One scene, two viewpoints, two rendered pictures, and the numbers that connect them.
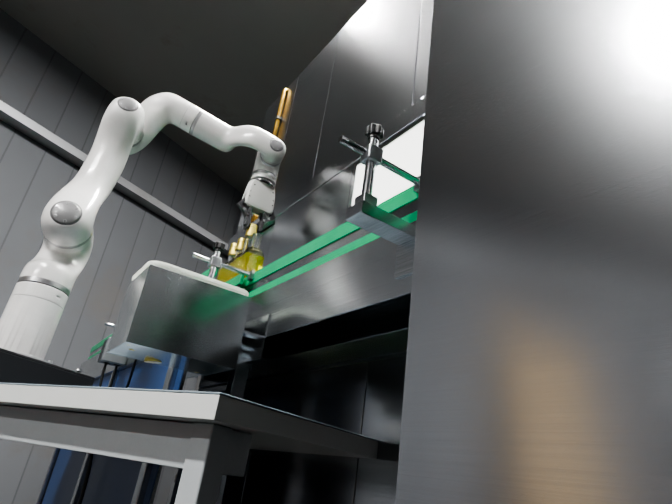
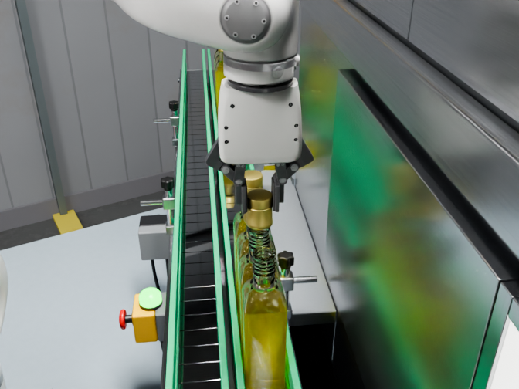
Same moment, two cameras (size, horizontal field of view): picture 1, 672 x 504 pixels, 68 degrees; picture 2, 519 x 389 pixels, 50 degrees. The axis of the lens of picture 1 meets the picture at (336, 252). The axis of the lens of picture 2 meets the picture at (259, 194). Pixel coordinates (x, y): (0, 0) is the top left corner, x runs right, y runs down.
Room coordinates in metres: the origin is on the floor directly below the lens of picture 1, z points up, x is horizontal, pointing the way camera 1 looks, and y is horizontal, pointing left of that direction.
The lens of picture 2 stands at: (0.86, 0.01, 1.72)
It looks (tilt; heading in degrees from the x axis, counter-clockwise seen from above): 30 degrees down; 25
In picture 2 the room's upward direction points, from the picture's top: straight up
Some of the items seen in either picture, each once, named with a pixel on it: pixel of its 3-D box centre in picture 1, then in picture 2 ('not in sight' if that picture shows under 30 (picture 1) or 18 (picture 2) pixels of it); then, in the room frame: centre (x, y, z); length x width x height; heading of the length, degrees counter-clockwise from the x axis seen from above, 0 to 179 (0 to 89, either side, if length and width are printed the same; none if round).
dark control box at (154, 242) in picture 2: (114, 353); (157, 237); (1.76, 0.71, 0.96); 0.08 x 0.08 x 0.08; 31
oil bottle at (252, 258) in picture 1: (247, 281); (263, 343); (1.37, 0.24, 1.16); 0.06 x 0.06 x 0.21; 31
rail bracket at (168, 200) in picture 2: not in sight; (158, 207); (1.68, 0.63, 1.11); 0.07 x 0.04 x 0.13; 121
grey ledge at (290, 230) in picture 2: not in sight; (276, 198); (1.98, 0.49, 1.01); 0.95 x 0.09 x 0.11; 31
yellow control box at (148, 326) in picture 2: not in sight; (151, 318); (1.52, 0.56, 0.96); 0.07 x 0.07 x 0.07; 31
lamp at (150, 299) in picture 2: not in sight; (150, 297); (1.53, 0.56, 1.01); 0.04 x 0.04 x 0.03
